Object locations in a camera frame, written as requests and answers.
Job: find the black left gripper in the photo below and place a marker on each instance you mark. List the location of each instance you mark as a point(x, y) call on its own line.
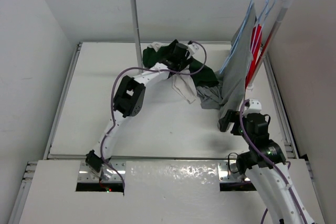
point(185, 61)

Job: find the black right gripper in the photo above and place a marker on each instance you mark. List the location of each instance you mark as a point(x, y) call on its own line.
point(231, 116)

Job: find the white green raglan t-shirt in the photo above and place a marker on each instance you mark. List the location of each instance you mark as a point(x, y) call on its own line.
point(198, 75)

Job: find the light blue wire hanger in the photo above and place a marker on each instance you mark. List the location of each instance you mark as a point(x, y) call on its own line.
point(237, 37)

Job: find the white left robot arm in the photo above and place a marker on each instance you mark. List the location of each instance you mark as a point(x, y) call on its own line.
point(127, 97)

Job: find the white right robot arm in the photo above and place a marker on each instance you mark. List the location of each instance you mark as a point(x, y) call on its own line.
point(265, 165)

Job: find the grey t-shirt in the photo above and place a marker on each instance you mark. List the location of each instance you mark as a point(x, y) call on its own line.
point(230, 91)

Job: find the red white shirt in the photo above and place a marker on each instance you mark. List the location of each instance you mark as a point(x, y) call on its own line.
point(258, 53)

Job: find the blue hanger middle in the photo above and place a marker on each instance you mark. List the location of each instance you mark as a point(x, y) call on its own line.
point(262, 14)

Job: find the blue hanger right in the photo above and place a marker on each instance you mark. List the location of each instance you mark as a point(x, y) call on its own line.
point(270, 7)

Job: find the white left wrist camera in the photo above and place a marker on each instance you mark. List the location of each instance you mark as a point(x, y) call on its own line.
point(192, 48)

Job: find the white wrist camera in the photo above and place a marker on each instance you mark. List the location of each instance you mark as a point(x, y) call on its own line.
point(254, 106)
point(192, 48)

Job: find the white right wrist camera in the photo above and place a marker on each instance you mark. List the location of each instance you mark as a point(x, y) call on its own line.
point(254, 106)

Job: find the metal base plate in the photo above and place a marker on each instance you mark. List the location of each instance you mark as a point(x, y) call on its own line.
point(177, 169)

